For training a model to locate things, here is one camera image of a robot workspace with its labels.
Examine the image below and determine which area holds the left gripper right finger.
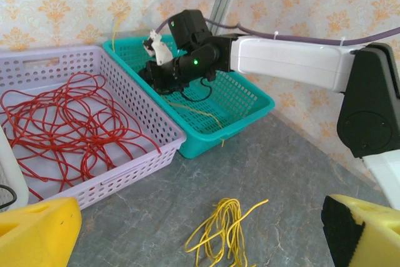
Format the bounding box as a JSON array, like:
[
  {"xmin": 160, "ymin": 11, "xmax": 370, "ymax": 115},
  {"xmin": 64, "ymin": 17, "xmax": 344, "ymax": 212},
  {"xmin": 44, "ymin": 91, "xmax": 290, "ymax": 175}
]
[{"xmin": 321, "ymin": 193, "xmax": 400, "ymax": 267}]

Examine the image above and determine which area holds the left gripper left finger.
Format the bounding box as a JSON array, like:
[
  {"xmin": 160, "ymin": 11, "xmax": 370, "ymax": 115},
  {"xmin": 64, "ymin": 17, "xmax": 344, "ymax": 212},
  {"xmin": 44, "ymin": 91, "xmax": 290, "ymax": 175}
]
[{"xmin": 0, "ymin": 196, "xmax": 83, "ymax": 267}]

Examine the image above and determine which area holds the yellow cable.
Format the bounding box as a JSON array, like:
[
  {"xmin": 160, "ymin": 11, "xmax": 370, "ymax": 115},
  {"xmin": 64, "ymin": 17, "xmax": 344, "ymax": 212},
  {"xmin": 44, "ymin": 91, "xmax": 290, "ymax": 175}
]
[
  {"xmin": 199, "ymin": 197, "xmax": 248, "ymax": 267},
  {"xmin": 184, "ymin": 199, "xmax": 241, "ymax": 263},
  {"xmin": 111, "ymin": 10, "xmax": 226, "ymax": 149},
  {"xmin": 212, "ymin": 198, "xmax": 269, "ymax": 267}
]

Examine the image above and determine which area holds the black cable bundle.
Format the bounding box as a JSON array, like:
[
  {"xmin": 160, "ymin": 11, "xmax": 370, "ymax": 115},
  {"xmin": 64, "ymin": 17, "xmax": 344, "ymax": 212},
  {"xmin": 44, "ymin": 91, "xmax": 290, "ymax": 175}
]
[{"xmin": 0, "ymin": 184, "xmax": 18, "ymax": 209}]

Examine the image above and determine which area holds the teal plastic basket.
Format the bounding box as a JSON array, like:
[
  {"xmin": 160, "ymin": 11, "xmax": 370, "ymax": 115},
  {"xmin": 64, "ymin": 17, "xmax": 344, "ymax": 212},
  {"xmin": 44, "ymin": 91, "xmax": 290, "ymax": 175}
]
[{"xmin": 102, "ymin": 34, "xmax": 276, "ymax": 159}]

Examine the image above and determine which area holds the lilac plastic basket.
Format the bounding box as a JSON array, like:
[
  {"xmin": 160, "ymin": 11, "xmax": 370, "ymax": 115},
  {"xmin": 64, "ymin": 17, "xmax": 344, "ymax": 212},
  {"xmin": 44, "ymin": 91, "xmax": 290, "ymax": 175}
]
[{"xmin": 0, "ymin": 44, "xmax": 188, "ymax": 211}]

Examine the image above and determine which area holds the white plastic basket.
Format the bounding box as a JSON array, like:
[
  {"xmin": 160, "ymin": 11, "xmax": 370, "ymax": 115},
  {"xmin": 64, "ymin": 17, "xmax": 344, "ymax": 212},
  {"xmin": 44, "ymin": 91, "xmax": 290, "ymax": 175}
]
[{"xmin": 0, "ymin": 126, "xmax": 29, "ymax": 211}]

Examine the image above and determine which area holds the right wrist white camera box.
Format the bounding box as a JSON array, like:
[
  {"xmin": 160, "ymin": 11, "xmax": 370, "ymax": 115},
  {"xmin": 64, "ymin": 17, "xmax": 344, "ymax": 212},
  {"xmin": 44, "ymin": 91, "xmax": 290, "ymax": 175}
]
[{"xmin": 142, "ymin": 29, "xmax": 173, "ymax": 67}]

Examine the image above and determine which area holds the thin black gripper wire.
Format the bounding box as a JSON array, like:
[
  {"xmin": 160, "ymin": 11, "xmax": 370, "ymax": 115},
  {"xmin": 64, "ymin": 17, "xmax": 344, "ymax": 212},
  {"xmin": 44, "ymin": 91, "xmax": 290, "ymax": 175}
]
[{"xmin": 182, "ymin": 78, "xmax": 214, "ymax": 102}]

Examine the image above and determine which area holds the red cable bundle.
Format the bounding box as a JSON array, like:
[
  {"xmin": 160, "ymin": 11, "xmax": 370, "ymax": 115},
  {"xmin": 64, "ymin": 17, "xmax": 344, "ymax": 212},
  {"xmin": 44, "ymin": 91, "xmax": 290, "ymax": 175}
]
[{"xmin": 0, "ymin": 72, "xmax": 163, "ymax": 202}]

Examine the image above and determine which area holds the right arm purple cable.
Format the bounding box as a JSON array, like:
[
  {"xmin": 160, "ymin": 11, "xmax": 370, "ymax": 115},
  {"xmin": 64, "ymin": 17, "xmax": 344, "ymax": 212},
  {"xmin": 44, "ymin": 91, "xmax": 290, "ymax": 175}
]
[{"xmin": 155, "ymin": 18, "xmax": 400, "ymax": 48}]

